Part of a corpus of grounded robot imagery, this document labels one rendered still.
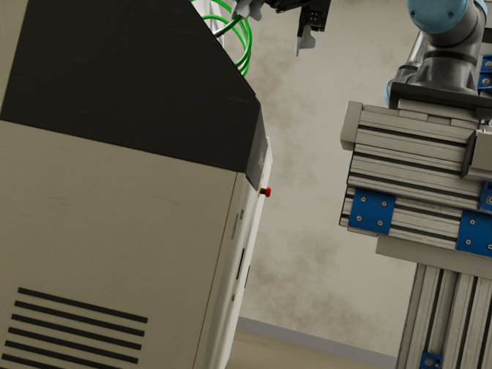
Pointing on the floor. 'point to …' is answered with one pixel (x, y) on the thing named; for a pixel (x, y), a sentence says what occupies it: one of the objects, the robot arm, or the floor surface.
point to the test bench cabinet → (108, 253)
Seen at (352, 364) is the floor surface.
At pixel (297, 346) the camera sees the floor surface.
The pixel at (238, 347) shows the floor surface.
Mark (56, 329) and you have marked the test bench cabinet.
